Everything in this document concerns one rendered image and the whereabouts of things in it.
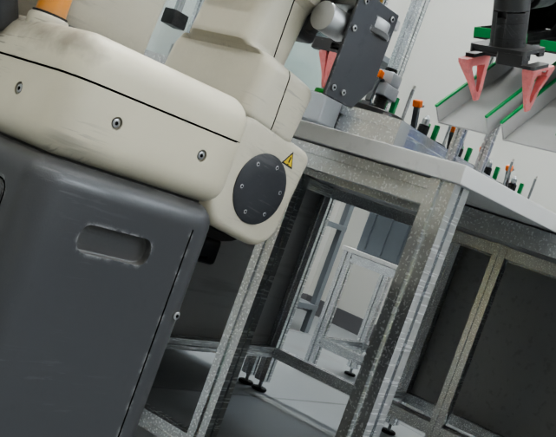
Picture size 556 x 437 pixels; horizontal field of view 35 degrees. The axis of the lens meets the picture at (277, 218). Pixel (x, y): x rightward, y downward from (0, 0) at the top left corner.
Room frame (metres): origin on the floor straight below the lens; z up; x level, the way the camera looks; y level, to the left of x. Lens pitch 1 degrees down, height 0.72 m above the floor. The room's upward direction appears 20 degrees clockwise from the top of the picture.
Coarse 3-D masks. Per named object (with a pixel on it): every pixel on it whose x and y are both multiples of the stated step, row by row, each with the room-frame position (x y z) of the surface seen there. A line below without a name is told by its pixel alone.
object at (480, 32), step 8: (544, 8) 2.08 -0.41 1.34; (552, 8) 2.08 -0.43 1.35; (536, 16) 2.07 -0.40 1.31; (544, 16) 2.09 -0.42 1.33; (552, 16) 2.09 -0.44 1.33; (528, 24) 2.05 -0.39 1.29; (536, 24) 2.07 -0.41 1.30; (544, 24) 2.10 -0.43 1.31; (552, 24) 2.09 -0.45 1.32; (480, 32) 1.91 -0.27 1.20; (488, 32) 1.89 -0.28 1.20; (528, 32) 2.02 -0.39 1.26; (536, 32) 1.86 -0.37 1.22; (544, 32) 1.87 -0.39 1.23; (552, 32) 1.89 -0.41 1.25; (528, 40) 1.84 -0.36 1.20; (536, 40) 1.86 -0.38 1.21
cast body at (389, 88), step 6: (384, 72) 2.08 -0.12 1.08; (390, 72) 2.07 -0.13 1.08; (396, 72) 2.09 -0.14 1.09; (384, 78) 2.08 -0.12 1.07; (390, 78) 2.07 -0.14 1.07; (396, 78) 2.08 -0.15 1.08; (378, 84) 2.07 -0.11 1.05; (384, 84) 2.06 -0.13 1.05; (390, 84) 2.07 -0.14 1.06; (396, 84) 2.09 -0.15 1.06; (378, 90) 2.07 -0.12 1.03; (384, 90) 2.06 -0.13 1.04; (390, 90) 2.08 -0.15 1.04; (396, 90) 2.10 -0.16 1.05; (384, 96) 2.07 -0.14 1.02; (390, 96) 2.08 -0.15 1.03; (396, 96) 2.11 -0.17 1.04; (390, 102) 2.13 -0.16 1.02
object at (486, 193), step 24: (336, 144) 1.45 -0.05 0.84; (360, 144) 1.42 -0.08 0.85; (384, 144) 1.39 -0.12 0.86; (408, 168) 1.35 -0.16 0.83; (432, 168) 1.32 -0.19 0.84; (456, 168) 1.30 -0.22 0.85; (480, 192) 1.34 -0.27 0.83; (504, 192) 1.39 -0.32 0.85; (528, 216) 1.47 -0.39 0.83; (552, 216) 1.53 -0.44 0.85
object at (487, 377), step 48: (528, 288) 3.33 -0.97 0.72; (432, 336) 3.50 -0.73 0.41; (480, 336) 3.40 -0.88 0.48; (528, 336) 3.30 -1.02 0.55; (432, 384) 3.46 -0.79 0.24; (480, 384) 3.36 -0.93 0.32; (528, 384) 3.27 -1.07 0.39; (384, 432) 3.46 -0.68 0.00; (480, 432) 3.28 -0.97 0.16; (528, 432) 3.23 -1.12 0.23
